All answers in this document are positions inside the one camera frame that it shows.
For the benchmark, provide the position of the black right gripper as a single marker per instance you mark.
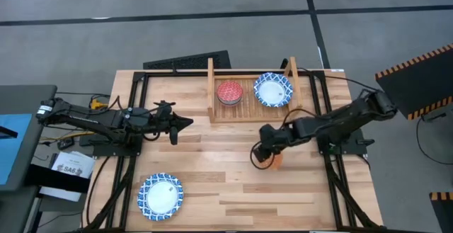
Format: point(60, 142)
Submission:
point(270, 139)

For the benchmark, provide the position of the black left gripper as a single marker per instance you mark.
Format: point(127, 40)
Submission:
point(164, 119)

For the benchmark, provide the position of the orange patterned bowl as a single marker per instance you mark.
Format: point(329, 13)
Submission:
point(276, 163)

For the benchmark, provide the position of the red patterned bowl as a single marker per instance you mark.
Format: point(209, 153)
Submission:
point(230, 91)

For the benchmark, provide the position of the blue white patterned plate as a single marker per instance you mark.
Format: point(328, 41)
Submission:
point(160, 196)
point(273, 90)

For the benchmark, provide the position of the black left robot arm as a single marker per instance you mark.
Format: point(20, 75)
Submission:
point(106, 121)

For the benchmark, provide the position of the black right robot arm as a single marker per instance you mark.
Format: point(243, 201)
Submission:
point(339, 119)

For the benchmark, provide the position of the wooden slatted shelf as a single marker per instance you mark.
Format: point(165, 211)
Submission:
point(247, 112)

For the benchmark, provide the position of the black keyboard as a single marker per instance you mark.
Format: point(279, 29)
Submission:
point(187, 61)

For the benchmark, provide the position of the white paper label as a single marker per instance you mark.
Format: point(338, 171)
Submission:
point(72, 164)

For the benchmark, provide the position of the small black device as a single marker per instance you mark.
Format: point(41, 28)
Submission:
point(66, 143)

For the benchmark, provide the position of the grey side desk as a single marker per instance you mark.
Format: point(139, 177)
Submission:
point(24, 98)

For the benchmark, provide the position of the blue sheet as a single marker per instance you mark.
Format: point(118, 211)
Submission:
point(14, 148)

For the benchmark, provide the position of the black board hazard striped edge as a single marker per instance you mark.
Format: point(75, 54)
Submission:
point(444, 211)
point(421, 80)

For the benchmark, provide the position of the grey floor device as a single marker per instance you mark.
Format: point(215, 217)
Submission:
point(434, 116)

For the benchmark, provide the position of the black metal rig frame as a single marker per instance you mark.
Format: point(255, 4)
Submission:
point(163, 73)

